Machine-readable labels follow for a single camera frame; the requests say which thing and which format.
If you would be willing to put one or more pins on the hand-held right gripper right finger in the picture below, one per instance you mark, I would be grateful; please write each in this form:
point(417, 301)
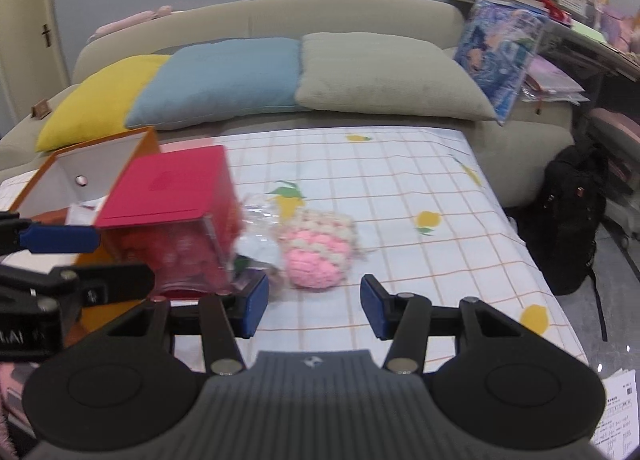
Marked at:
point(372, 307)

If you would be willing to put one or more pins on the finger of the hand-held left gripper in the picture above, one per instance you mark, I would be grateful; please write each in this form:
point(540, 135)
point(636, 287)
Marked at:
point(110, 279)
point(60, 238)

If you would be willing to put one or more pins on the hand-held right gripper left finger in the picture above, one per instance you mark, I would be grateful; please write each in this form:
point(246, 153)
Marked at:
point(255, 305)

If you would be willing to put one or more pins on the pink and white crochet toy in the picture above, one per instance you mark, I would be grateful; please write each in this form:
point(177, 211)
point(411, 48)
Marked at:
point(312, 260)

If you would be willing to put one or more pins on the orange storage box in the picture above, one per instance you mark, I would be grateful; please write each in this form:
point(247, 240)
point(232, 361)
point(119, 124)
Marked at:
point(65, 164)

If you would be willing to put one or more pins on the clear plastic bag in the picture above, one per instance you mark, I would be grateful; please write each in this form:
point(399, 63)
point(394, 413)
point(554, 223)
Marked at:
point(255, 240)

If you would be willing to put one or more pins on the pink printed blanket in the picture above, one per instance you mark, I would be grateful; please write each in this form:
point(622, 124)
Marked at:
point(6, 405)

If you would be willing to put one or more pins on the clear box with red lid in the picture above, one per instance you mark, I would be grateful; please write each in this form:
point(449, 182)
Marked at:
point(165, 185)

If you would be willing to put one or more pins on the checked fruit-print tablecloth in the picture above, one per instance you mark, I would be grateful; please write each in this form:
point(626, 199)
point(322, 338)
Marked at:
point(400, 179)

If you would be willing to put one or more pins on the yellow pillow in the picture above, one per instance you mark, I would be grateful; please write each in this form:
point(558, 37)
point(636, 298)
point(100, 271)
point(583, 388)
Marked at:
point(100, 99)

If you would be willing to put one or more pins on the cream door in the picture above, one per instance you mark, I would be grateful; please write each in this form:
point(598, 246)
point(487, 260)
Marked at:
point(25, 39)

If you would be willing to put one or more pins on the black backpack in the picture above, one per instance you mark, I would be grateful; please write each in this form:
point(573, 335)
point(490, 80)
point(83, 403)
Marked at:
point(565, 220)

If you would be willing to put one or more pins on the pink plush toy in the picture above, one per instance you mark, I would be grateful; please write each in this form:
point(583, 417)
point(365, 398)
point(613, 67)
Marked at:
point(130, 20)

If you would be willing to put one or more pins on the light blue pillow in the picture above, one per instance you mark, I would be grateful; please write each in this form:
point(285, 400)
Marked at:
point(220, 74)

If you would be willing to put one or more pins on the grey-green pillow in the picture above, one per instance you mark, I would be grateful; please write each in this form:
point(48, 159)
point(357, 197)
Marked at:
point(390, 74)

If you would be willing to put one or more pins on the white printed papers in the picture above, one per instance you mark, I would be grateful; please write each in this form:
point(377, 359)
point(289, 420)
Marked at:
point(617, 420)

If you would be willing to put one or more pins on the blue printed box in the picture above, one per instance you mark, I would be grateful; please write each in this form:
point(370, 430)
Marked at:
point(500, 49)

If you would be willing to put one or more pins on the pink paper stack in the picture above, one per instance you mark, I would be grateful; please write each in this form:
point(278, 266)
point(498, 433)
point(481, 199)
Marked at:
point(552, 82)

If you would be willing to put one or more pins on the beige sofa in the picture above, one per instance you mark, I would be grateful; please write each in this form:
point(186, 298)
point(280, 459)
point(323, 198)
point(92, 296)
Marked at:
point(350, 14)

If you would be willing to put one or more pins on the cluttered desk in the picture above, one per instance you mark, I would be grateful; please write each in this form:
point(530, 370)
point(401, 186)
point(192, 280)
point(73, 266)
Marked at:
point(590, 47)

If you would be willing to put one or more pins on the small brown frame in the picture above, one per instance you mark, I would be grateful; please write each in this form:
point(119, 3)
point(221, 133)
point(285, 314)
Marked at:
point(41, 108)

